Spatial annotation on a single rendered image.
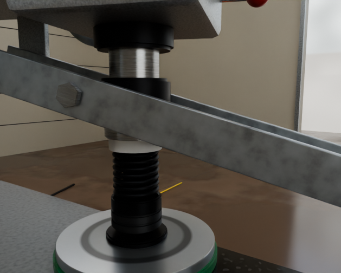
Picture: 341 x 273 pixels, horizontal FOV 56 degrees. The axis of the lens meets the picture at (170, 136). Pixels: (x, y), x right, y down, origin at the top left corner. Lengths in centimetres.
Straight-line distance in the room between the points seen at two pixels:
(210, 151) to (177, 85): 601
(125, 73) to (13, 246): 30
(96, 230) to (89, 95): 20
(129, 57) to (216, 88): 549
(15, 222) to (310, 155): 48
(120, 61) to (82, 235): 24
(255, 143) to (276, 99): 506
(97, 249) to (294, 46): 507
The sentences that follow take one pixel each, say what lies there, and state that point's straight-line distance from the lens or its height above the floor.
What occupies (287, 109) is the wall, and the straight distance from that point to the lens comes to 535.
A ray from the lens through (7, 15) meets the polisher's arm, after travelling 60.
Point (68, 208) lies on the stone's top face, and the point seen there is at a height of 85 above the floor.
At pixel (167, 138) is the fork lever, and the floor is 102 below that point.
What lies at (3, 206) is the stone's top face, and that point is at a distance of 71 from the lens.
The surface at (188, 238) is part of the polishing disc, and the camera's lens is 46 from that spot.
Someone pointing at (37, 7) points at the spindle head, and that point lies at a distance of 36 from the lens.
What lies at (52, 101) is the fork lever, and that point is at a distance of 40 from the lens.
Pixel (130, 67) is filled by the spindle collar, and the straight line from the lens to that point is 39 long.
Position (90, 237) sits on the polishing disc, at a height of 87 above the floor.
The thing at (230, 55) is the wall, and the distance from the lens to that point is 577.
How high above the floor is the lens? 107
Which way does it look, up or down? 8 degrees down
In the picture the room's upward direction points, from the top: straight up
